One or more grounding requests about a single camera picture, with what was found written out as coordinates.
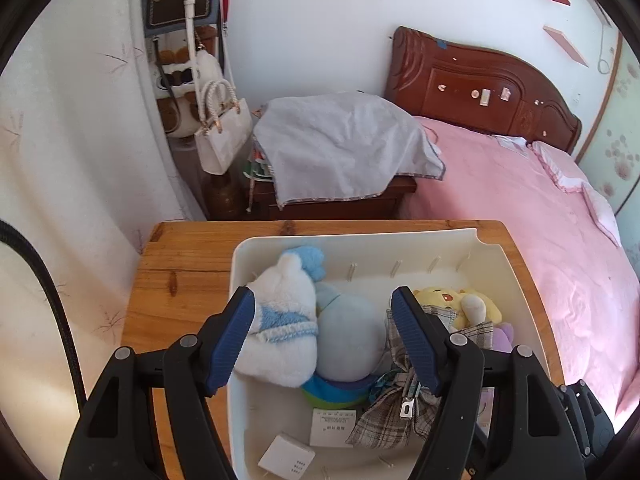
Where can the pink tissue packet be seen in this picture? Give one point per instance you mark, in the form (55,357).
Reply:
(485,409)

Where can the white handbag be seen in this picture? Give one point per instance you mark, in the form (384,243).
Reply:
(225,126)

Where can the white plastic storage bin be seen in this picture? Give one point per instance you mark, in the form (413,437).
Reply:
(370,266)

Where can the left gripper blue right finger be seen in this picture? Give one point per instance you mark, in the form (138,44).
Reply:
(423,336)

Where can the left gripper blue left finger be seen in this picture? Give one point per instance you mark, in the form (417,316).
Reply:
(223,335)

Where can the grey cloth cover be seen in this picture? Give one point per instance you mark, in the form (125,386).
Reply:
(342,147)

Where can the purple plush toy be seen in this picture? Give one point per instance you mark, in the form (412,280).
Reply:
(502,337)

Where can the white medicine box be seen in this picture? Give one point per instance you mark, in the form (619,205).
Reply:
(331,428)

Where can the dark wooden headboard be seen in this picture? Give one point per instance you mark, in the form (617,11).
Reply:
(484,90)

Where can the pink pillow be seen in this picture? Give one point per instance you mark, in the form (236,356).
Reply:
(567,176)

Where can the cow pattern plush bag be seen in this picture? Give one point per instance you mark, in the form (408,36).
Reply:
(173,80)

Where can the pink bed quilt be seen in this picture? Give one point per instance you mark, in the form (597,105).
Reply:
(587,285)

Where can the white floral curtain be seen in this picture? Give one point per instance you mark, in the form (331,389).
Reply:
(86,172)

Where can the plaid bow hair clip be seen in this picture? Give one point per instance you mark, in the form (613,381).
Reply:
(404,410)

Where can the wooden table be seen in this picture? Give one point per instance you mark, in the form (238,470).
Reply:
(184,276)

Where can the yellow plush toy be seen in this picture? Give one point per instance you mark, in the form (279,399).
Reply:
(469,307)

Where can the blue rainbow pony plush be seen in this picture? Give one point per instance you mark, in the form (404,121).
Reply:
(352,346)

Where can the small white box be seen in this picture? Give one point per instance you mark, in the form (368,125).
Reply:
(287,458)

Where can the white bear plush blue bow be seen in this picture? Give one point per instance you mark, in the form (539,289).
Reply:
(281,346)

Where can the pink wall shelf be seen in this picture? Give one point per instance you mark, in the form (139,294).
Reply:
(565,44)

